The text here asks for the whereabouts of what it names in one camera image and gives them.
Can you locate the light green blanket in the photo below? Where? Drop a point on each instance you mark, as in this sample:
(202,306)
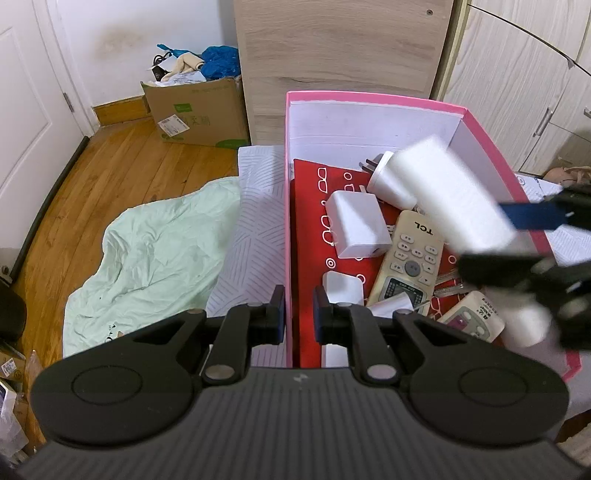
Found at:
(152,258)

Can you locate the bunch of keys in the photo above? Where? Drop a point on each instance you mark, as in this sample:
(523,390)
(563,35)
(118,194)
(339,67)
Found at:
(450,288)

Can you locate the large brown cardboard box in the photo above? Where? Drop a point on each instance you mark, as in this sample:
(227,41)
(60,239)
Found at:
(207,115)

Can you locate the cream remote control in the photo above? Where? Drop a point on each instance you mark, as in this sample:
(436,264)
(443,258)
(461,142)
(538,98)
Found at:
(411,258)

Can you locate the black door draft stopper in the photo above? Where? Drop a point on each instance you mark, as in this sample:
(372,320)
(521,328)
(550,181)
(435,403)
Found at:
(48,207)

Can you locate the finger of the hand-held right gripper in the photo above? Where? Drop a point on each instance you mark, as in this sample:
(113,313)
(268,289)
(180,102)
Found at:
(531,216)
(498,270)

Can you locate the black round object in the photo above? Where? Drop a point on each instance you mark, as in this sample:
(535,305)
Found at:
(11,314)

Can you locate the white rectangular power bank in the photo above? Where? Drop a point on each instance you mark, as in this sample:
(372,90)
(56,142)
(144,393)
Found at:
(457,194)

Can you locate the beige leather bag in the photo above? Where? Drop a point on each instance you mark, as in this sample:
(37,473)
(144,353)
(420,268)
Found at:
(568,175)

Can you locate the white charger with USB port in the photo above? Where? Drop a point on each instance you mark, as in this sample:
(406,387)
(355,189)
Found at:
(358,226)

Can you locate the brown cardboard piece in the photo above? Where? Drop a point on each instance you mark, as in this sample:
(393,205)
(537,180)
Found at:
(18,364)

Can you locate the blue plastic bag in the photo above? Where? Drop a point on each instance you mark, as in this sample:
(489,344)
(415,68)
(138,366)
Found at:
(221,62)

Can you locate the small lavender white remote control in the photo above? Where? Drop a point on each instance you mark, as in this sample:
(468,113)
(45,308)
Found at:
(471,318)

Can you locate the beige cloth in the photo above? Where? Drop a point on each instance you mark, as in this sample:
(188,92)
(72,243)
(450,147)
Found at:
(187,64)

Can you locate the white door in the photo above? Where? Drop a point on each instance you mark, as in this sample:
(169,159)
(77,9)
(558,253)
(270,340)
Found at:
(23,115)

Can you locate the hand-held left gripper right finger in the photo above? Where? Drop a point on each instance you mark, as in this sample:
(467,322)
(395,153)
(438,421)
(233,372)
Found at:
(318,318)

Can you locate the white printed paper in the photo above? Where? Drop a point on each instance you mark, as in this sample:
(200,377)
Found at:
(572,247)

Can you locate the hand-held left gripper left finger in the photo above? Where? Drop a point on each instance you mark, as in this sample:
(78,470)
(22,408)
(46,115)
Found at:
(279,316)

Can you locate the light wood wardrobe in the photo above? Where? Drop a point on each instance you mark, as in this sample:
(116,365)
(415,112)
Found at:
(517,69)

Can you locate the small white charger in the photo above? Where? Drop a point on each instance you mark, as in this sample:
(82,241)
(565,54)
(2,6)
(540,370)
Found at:
(344,286)

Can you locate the pink cardboard box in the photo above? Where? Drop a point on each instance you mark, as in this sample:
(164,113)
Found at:
(369,124)

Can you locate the red patterned flat box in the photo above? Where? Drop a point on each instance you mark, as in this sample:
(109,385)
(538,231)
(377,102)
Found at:
(309,240)

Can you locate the white wall charger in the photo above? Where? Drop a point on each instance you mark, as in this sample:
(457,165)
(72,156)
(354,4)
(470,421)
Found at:
(392,182)

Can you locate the wooden shelf cabinet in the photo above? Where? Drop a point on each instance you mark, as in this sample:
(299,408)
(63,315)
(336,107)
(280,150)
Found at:
(337,69)

